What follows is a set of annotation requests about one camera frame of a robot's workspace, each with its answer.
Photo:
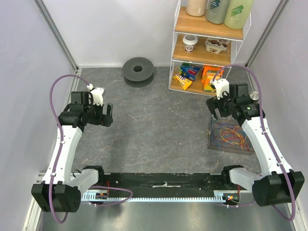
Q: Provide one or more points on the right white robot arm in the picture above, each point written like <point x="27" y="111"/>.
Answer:
<point x="277" y="183"/>

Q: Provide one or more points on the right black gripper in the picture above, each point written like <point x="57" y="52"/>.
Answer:
<point x="217" y="107"/>

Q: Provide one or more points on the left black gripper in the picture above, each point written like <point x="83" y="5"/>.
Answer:
<point x="104" y="120"/>

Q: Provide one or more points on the white chocolate dessert tub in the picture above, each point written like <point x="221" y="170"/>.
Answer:
<point x="216" y="45"/>

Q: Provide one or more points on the black cable spool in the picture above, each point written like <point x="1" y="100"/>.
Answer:
<point x="138" y="72"/>

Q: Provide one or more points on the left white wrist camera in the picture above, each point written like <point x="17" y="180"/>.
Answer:
<point x="96" y="95"/>

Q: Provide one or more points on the white wire wooden shelf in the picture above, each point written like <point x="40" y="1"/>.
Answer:
<point x="198" y="43"/>

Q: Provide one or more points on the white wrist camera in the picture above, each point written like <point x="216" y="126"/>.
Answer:
<point x="222" y="87"/>
<point x="96" y="95"/>

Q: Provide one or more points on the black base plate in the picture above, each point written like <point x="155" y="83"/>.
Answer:
<point x="168" y="185"/>

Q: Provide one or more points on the light green bottle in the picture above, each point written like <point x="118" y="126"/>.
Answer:
<point x="237" y="13"/>

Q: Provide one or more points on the yellow candy bag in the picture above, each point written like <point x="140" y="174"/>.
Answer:
<point x="184" y="82"/>

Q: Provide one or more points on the blue green snack box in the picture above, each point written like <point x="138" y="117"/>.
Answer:
<point x="190" y="71"/>

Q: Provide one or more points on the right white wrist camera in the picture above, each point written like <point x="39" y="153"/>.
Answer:
<point x="222" y="87"/>

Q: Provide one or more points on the grey slotted cable duct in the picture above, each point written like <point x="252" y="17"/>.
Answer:
<point x="217" y="197"/>

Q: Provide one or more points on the white paper cup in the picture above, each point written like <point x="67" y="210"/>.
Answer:
<point x="189" y="42"/>

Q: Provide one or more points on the orange yellow snack box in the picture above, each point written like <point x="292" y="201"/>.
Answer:
<point x="208" y="74"/>

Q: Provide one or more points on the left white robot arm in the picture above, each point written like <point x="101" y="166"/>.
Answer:
<point x="58" y="191"/>

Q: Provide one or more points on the black yellow drink can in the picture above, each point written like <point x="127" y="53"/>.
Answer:
<point x="254" y="96"/>

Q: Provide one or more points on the clear box of wires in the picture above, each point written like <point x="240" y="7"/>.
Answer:
<point x="227" y="136"/>

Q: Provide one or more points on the grey green bottle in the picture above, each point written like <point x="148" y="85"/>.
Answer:
<point x="216" y="11"/>

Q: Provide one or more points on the beige bottle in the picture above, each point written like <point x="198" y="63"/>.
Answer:
<point x="196" y="7"/>

